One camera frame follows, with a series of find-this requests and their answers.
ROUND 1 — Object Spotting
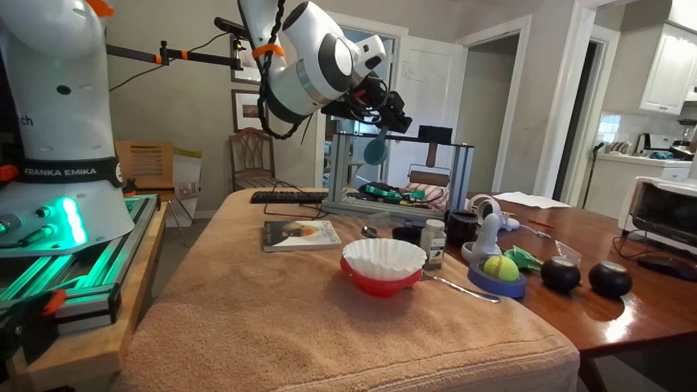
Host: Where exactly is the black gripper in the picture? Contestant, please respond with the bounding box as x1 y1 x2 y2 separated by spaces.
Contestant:
362 74 414 135

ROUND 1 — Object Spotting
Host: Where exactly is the green ball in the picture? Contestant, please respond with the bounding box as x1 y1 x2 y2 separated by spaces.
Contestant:
481 255 523 283

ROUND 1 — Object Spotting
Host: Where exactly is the green plastic tool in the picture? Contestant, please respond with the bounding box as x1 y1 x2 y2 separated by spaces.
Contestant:
358 181 427 207

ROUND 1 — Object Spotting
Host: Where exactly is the pink striped cloth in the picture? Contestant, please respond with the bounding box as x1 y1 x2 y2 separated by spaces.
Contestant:
401 181 452 213

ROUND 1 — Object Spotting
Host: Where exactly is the black measuring cup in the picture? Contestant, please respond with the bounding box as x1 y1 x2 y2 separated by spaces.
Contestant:
390 220 424 247

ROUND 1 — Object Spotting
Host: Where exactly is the black keyboard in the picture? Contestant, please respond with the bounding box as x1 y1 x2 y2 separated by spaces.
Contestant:
249 190 331 207

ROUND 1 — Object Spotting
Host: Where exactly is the black cylinder cup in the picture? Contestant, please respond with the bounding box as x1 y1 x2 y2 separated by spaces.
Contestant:
442 207 481 249

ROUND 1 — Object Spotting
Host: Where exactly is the framed picture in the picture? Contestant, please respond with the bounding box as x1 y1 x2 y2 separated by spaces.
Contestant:
228 35 261 85
230 87 266 135

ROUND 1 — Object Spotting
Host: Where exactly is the glass salt shaker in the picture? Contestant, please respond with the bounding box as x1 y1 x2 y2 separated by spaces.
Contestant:
420 218 448 272

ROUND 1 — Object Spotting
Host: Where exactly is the dark wooden chair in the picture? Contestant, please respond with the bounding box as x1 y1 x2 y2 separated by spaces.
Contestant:
226 129 280 191

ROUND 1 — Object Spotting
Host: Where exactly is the white coffee filter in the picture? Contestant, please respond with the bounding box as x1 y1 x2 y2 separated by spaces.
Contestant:
340 238 429 283

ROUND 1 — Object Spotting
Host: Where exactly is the paperback book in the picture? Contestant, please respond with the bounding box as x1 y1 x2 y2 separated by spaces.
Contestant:
260 218 344 255

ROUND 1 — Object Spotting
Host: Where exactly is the white curved plastic holder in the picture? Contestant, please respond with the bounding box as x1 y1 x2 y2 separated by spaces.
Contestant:
459 194 520 267

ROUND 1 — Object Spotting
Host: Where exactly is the white paper sheet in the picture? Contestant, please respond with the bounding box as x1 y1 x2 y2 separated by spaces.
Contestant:
493 190 572 213

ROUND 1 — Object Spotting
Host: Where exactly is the red bowl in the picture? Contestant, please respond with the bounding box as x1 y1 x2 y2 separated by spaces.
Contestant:
338 238 429 300

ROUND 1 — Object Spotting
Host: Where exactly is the small green toy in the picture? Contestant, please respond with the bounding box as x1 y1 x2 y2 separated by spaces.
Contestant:
502 247 542 274

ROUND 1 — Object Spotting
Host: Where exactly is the white paper bag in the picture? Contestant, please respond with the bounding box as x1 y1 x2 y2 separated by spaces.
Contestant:
169 148 204 232

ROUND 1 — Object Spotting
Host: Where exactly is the black mounting pole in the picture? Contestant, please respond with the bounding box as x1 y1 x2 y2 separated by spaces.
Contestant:
107 41 246 72

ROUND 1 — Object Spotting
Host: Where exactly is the white kitchen counter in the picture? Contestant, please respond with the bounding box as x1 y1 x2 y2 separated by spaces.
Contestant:
585 148 695 220

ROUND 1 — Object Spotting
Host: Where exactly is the beige towel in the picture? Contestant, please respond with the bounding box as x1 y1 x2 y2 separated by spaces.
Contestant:
117 186 583 392

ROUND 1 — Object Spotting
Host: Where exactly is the black sphere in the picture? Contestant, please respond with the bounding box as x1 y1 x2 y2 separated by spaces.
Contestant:
539 257 583 296
585 260 633 300

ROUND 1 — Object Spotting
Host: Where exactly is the wooden crate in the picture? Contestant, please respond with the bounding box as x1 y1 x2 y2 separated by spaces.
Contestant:
116 139 176 194

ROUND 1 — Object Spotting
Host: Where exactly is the white kitchen cabinet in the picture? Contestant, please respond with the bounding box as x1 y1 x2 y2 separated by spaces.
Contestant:
637 20 697 118

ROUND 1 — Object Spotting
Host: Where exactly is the white toaster oven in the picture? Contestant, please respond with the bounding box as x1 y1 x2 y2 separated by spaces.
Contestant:
617 177 697 257

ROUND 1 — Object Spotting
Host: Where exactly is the wooden platform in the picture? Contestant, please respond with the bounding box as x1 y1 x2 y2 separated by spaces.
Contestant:
23 203 171 392

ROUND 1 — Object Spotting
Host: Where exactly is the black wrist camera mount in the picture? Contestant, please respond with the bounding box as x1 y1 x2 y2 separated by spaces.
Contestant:
322 74 399 125

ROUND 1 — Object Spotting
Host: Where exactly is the black stereo camera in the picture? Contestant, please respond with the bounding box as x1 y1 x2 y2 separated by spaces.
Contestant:
415 125 456 146

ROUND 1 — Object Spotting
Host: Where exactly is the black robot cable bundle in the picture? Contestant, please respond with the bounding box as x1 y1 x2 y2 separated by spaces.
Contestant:
255 0 311 141

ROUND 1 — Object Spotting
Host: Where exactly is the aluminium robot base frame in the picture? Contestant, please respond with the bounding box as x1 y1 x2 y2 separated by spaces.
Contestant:
0 194 158 336

